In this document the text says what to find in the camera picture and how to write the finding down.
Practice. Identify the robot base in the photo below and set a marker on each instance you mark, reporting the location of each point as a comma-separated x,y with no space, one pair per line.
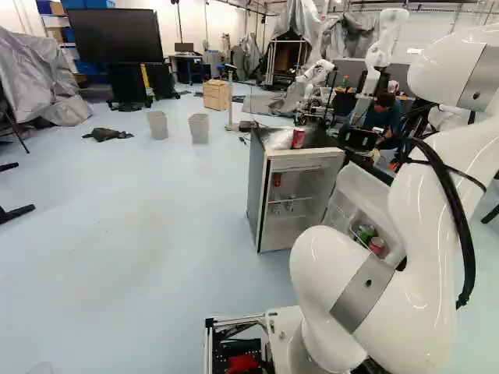
249,350

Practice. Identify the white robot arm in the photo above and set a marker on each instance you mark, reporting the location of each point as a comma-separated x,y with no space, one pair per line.
425,233

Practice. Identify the small silver fridge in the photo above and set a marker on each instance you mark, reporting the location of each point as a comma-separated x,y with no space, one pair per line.
255,183

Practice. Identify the red drink can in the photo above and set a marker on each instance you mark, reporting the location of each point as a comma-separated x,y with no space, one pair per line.
377,246
277,181
299,139

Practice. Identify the open fridge door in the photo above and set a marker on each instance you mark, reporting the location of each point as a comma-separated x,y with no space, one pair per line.
351,195

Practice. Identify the green drink can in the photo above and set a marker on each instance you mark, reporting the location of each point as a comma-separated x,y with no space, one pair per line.
364,233

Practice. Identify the pale waste bin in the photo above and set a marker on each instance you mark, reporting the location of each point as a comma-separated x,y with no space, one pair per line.
158,125
199,129

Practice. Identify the white floor stand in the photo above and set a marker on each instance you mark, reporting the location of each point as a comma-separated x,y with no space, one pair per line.
231,101

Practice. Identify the wooden drawer cabinet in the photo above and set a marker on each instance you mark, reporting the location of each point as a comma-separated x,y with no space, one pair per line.
216,94

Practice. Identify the equipment cart with black box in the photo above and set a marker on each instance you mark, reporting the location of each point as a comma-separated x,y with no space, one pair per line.
358,139

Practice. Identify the white robot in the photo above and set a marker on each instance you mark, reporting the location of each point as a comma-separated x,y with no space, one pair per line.
317,72
388,31

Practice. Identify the black cloth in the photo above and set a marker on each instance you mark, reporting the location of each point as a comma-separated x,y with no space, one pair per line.
105,134

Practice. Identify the person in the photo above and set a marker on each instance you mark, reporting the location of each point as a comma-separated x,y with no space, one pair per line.
388,115

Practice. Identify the large black screen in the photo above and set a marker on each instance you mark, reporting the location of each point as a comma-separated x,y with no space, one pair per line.
117,35

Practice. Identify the grey tarp cover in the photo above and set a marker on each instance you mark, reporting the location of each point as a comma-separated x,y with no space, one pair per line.
31,78

